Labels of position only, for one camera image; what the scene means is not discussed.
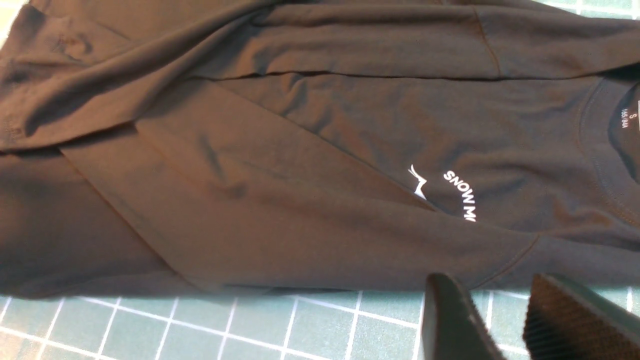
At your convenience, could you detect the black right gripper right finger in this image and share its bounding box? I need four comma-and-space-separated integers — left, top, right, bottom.
523, 274, 640, 360

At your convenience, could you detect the gray long-sleeved shirt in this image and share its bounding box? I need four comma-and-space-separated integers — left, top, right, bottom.
0, 0, 640, 300

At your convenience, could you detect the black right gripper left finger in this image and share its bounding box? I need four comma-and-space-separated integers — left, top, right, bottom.
421, 273, 505, 360

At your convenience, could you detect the green checkered tablecloth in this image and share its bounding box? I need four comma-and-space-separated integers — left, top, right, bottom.
0, 0, 640, 360

